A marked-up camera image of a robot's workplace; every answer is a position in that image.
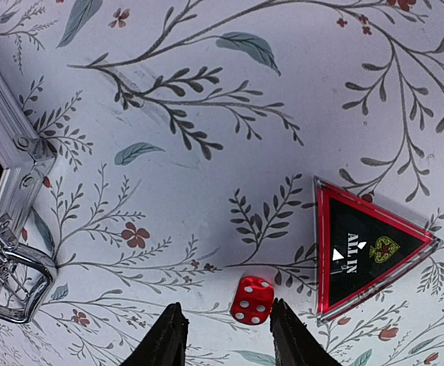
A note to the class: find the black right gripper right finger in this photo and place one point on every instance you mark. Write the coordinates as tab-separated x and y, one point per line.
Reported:
294	344

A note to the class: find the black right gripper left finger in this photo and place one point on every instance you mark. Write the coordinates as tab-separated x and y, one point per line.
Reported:
165	343

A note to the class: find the black red triangle card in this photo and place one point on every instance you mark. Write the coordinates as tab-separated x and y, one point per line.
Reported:
362	248

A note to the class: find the aluminium poker case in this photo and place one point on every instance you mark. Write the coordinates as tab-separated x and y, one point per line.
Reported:
26	273

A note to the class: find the red dice pair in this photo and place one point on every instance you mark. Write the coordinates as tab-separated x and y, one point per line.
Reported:
253	300

